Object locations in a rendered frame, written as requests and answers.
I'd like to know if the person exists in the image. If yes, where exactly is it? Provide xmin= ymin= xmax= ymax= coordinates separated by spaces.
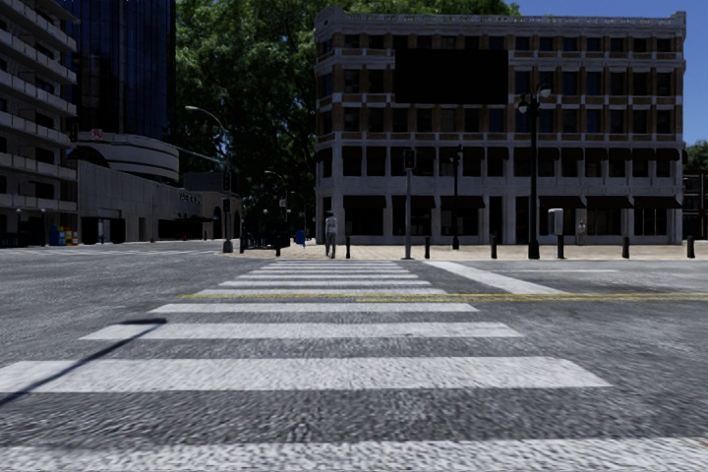
xmin=323 ymin=210 xmax=338 ymax=260

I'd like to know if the grey street lamp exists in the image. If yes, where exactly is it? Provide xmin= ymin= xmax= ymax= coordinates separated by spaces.
xmin=184 ymin=104 xmax=235 ymax=255

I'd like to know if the brown brick building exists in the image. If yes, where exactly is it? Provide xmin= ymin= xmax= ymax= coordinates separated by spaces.
xmin=313 ymin=7 xmax=688 ymax=247

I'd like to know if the white box on a post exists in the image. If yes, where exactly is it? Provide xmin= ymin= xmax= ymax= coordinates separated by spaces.
xmin=547 ymin=207 xmax=566 ymax=261

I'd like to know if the pale concrete building with balconies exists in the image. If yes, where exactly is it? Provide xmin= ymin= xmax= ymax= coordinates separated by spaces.
xmin=0 ymin=0 xmax=79 ymax=249

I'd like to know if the glass tower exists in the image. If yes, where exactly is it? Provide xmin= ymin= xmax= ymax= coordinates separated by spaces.
xmin=57 ymin=0 xmax=178 ymax=143

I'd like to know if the traffic light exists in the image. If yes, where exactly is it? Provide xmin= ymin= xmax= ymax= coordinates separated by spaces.
xmin=402 ymin=147 xmax=417 ymax=261
xmin=449 ymin=145 xmax=464 ymax=251

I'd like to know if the black street lamp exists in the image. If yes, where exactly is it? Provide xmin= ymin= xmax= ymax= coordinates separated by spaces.
xmin=517 ymin=84 xmax=553 ymax=261

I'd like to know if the dark building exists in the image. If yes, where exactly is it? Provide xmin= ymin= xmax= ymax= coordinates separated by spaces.
xmin=681 ymin=170 xmax=708 ymax=242

